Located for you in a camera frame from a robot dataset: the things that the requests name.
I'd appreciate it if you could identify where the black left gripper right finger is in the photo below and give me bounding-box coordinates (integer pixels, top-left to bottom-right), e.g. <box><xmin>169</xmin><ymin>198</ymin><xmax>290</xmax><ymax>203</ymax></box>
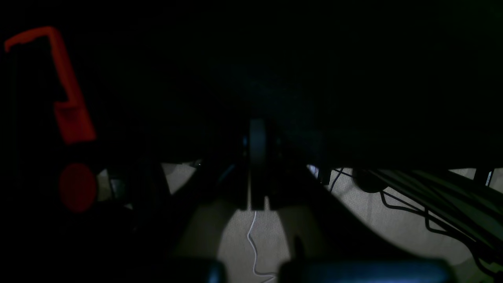
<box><xmin>250</xmin><ymin>119</ymin><xmax>456</xmax><ymax>283</ymax></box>

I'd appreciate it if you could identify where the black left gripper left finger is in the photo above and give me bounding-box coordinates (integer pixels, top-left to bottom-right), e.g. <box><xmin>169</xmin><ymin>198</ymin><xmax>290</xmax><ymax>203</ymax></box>
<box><xmin>130</xmin><ymin>121</ymin><xmax>252</xmax><ymax>283</ymax></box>

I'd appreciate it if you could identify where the red black clamp left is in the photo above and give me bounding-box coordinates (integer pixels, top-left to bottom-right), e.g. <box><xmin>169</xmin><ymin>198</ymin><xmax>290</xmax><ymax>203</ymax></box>
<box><xmin>4</xmin><ymin>26</ymin><xmax>97</xmax><ymax>213</ymax></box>

